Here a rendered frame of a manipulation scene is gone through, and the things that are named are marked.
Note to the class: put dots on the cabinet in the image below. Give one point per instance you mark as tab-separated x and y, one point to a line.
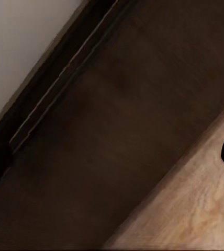
119	96

